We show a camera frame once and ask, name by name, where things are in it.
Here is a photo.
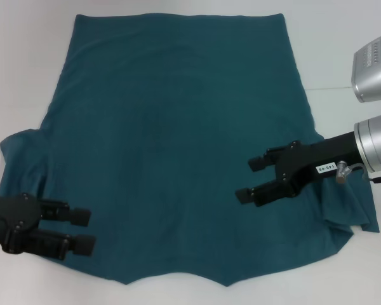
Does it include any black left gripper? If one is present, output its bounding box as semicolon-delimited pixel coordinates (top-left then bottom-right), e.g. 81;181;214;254
0;192;97;262

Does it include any teal blue shirt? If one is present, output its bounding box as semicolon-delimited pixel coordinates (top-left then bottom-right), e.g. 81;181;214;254
0;12;380;279

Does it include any right gripper cable with connector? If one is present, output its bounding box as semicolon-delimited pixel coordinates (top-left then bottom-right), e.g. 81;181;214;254
335;159;381;186

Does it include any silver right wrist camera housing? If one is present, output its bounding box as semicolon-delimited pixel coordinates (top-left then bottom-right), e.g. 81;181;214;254
351;30;381;104

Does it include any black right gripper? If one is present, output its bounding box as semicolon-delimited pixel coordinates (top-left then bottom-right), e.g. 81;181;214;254
235;131;360;208

